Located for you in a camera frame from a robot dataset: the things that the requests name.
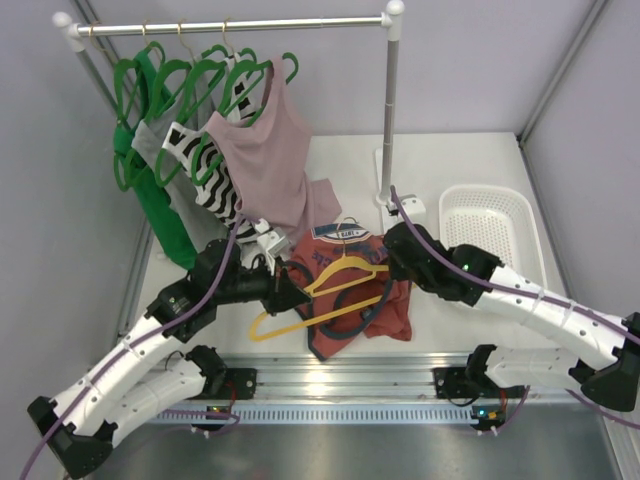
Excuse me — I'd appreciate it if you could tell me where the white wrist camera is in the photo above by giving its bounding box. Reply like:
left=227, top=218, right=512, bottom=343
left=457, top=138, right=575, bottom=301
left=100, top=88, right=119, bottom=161
left=389, top=195, right=427, bottom=224
left=254, top=218, right=292, bottom=273

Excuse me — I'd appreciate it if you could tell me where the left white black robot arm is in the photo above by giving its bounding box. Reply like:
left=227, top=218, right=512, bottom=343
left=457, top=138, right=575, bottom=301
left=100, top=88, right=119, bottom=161
left=27, top=240, right=311, bottom=479

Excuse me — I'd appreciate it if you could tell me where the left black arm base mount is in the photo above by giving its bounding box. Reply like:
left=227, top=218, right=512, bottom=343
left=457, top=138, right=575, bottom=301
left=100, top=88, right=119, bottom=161
left=197, top=368, right=258, bottom=400

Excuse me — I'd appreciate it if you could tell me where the white perforated plastic basket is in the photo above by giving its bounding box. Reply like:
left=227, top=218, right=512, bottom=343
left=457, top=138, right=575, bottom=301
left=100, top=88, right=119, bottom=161
left=439, top=184, right=547, bottom=286

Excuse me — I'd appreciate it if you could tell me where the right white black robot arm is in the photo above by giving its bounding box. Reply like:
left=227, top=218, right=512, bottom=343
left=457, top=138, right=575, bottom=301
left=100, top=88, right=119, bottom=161
left=383, top=222, right=639, bottom=412

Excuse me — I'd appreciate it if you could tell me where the grey top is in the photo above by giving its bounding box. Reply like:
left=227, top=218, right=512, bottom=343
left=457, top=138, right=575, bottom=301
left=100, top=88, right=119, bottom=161
left=133, top=58, right=228, bottom=253

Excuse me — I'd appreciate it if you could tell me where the black white striped top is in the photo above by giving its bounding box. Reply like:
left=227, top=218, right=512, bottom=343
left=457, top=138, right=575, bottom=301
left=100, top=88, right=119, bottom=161
left=163, top=48, right=257, bottom=230

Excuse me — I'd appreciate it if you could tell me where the red tank top blue trim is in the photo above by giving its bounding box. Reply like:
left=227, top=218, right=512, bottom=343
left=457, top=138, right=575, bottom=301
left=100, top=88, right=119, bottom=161
left=287, top=222, right=413, bottom=361

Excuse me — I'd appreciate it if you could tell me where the yellow hanger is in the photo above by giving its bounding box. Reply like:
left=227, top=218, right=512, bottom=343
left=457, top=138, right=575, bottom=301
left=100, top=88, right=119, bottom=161
left=249, top=219, right=393, bottom=342

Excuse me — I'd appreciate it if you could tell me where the silver clothes rack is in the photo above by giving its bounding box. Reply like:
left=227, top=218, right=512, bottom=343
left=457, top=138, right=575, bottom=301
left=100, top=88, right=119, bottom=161
left=52, top=1, right=405, bottom=217

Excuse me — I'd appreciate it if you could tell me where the green top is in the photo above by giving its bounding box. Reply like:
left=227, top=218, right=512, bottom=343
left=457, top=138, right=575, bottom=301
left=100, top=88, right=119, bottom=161
left=112, top=49, right=199, bottom=269

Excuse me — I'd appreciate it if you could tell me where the green hanger under pink top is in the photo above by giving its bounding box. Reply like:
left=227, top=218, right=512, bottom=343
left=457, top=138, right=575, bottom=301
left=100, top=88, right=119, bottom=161
left=190, top=51, right=301, bottom=186

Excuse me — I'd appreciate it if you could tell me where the green hanger under striped top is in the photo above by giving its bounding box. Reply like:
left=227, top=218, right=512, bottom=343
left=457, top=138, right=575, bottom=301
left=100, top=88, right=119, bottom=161
left=154, top=45, right=229, bottom=188

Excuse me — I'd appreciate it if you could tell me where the pink tank top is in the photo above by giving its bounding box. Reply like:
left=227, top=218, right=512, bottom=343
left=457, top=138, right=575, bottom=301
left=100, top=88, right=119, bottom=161
left=206, top=57, right=342, bottom=243

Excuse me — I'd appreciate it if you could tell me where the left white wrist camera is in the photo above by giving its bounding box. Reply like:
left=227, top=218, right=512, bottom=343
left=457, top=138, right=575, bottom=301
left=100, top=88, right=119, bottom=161
left=254, top=218, right=292, bottom=273

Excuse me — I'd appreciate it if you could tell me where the slotted white cable duct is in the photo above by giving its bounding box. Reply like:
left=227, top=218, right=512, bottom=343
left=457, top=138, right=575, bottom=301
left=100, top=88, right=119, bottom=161
left=154, top=405, right=481, bottom=426

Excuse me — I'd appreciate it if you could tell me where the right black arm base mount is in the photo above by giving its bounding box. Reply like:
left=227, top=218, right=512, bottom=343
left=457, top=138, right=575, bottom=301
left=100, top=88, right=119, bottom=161
left=432, top=367, right=499, bottom=401

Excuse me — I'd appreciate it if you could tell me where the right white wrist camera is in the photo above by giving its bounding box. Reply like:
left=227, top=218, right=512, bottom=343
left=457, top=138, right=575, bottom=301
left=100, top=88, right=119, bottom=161
left=389, top=195, right=427, bottom=224

